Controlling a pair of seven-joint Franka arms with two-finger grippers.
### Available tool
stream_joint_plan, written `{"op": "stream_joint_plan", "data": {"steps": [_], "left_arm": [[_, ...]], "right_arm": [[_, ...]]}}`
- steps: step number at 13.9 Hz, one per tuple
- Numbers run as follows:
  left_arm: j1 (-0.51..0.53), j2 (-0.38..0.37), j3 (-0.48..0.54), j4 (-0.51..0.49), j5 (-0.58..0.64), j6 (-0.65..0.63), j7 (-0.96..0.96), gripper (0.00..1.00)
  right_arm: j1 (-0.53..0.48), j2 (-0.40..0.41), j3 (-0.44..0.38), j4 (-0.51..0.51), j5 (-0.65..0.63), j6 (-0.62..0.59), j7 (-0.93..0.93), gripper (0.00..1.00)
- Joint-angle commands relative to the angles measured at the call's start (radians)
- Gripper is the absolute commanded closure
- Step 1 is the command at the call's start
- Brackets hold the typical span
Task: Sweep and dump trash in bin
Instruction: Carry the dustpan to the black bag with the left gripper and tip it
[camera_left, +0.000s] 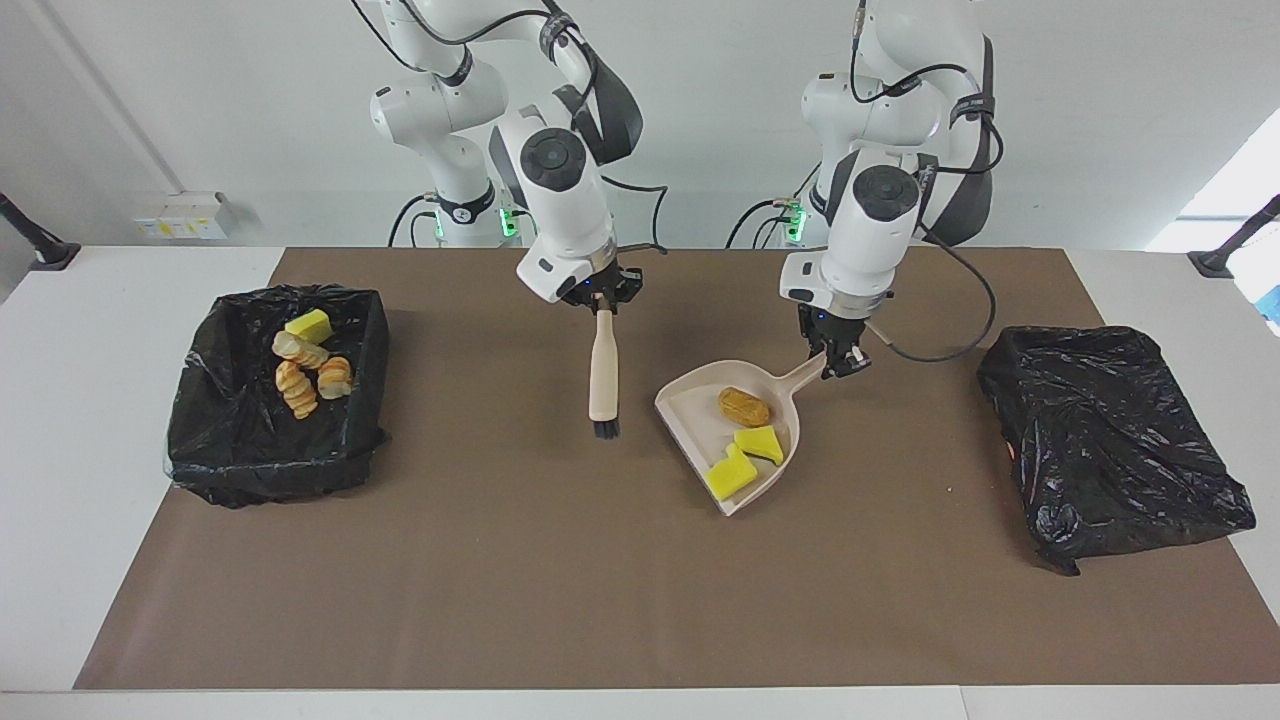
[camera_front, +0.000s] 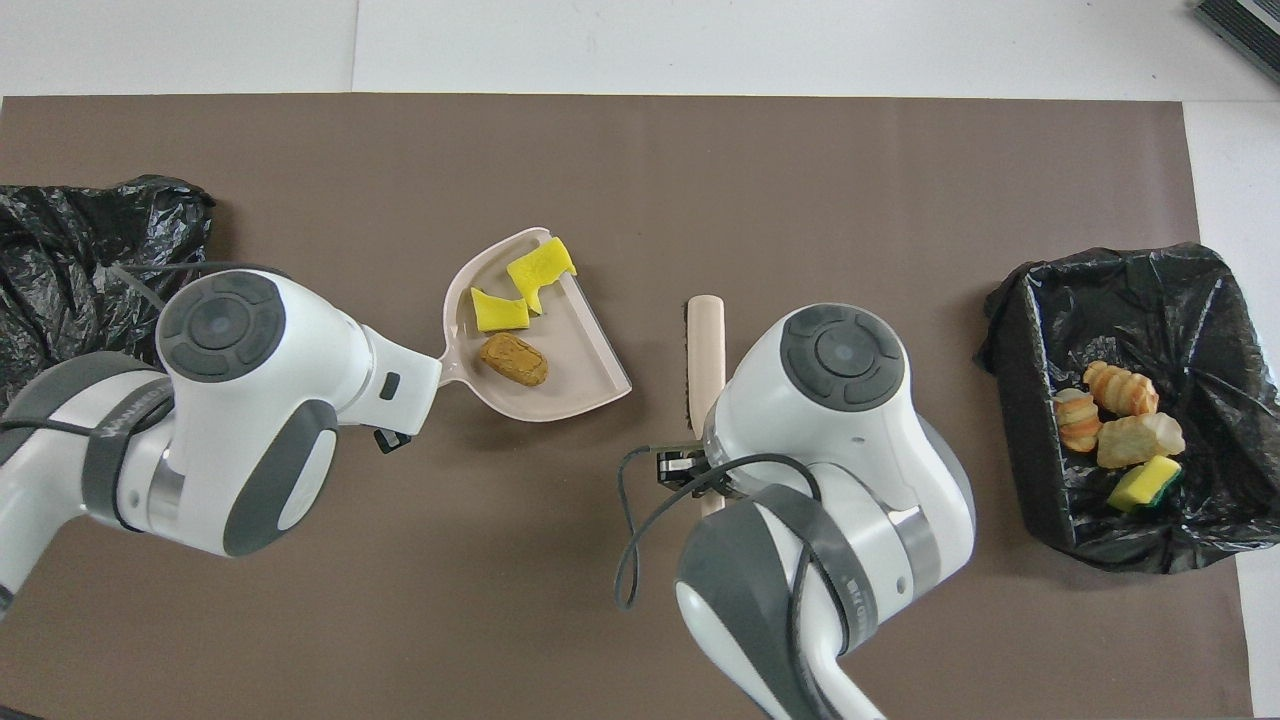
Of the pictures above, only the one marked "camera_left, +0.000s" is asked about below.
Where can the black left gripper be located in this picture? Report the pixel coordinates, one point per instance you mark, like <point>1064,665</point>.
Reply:
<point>835,330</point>

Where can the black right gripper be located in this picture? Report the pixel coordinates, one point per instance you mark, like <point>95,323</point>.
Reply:
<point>605,288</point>

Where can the pink hand brush black bristles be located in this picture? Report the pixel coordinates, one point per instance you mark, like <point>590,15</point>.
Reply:
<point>603,370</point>

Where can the brown toy potato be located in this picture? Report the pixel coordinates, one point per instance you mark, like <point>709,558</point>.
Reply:
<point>743,407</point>

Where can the yellow green sponge wedge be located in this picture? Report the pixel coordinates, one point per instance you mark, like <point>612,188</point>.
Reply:
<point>760,443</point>

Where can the pink plastic dustpan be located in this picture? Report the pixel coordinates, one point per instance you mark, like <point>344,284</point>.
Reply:
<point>700,430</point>

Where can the yellow sponge piece notched edge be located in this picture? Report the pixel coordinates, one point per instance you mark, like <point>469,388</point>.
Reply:
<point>730,477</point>

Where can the striped toy croissant piece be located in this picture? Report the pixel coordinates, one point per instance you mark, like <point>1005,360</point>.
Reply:
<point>335,378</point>

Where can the yellow sponge block green base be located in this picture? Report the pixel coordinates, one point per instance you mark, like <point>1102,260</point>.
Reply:
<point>308,324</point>

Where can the pale toy bread chunk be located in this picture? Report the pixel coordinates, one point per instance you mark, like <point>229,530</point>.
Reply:
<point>300,350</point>

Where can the toy croissant piece pale end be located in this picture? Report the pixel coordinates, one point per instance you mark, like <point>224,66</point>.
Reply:
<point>297,390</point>

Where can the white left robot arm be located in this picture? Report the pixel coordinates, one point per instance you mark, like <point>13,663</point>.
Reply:
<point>870,240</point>

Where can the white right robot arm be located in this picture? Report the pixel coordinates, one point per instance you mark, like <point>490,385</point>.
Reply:
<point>570,220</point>

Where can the pink bin under bag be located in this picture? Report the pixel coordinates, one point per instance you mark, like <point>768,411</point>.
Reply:
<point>1011,452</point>

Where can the crumpled black trash bag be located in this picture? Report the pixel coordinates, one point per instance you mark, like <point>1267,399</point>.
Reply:
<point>1100,440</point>

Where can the open bin with black bag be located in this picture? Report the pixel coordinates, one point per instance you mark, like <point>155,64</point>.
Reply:
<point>230,450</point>

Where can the brown table mat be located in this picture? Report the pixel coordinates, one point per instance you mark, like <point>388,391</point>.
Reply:
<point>500,600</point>

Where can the black stand pole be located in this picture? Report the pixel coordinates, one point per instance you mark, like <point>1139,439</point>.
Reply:
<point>55,255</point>
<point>1215,262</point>

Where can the blue plastic item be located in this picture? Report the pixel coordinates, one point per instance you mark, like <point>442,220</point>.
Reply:
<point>1274,305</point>

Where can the white wall socket outlet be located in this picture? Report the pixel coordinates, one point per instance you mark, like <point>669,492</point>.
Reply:
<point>185,215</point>

